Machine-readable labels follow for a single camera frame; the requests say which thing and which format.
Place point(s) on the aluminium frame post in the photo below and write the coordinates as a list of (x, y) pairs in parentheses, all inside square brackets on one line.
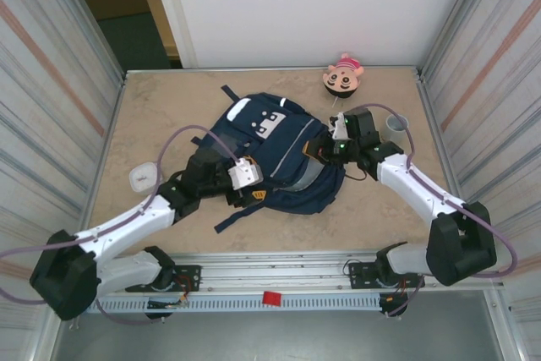
[(450, 14), (91, 16)]

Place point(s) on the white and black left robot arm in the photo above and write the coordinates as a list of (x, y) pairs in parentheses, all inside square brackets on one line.
[(63, 276)]

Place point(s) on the navy blue backpack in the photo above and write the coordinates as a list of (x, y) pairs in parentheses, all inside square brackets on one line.
[(287, 158)]

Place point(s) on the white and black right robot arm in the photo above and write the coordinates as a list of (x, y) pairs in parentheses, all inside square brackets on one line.
[(460, 247)]

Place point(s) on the white door frame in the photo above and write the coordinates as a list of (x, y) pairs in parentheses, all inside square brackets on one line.
[(169, 10)]

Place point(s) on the grey cup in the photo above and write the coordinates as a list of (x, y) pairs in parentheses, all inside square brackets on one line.
[(395, 126)]

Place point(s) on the blue binder clip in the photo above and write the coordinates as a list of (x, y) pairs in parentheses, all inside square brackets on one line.
[(74, 324)]

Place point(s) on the red block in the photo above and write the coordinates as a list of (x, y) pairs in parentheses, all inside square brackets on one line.
[(271, 298)]

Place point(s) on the aluminium rail frame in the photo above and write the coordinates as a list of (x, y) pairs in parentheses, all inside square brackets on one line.
[(274, 270)]

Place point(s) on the plush doll head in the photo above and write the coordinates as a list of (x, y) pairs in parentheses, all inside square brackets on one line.
[(342, 80)]

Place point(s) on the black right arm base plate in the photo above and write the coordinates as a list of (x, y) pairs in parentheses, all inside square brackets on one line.
[(359, 274)]

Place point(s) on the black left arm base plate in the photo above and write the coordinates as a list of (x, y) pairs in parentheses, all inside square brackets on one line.
[(188, 276)]

